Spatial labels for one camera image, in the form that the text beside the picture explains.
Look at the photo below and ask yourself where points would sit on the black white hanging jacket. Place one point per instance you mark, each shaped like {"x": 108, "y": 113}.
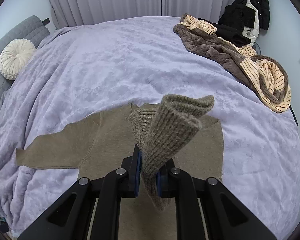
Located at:
{"x": 248, "y": 17}

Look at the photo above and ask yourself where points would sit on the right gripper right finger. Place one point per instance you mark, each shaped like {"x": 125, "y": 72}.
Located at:
{"x": 206, "y": 209}

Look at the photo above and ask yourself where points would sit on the grey quilted headboard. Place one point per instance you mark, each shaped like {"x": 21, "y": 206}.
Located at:
{"x": 31, "y": 29}

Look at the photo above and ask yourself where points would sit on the lavender plush bed blanket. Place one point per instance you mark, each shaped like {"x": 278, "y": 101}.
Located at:
{"x": 90, "y": 69}

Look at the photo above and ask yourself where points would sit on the black bar at bed edge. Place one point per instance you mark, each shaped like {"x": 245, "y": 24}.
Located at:
{"x": 294, "y": 116}

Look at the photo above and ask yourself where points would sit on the round cream pleated cushion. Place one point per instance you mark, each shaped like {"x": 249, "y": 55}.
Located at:
{"x": 15, "y": 56}

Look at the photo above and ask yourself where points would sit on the olive brown knit sweater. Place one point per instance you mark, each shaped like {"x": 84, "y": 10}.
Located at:
{"x": 178, "y": 128}

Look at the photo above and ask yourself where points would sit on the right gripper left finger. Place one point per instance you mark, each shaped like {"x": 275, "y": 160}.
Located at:
{"x": 90, "y": 209}

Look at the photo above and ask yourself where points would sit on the black garment on bed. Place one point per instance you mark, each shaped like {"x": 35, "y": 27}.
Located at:
{"x": 230, "y": 34}

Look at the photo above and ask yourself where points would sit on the brown striped fleece robe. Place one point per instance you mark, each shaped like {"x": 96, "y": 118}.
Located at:
{"x": 261, "y": 74}

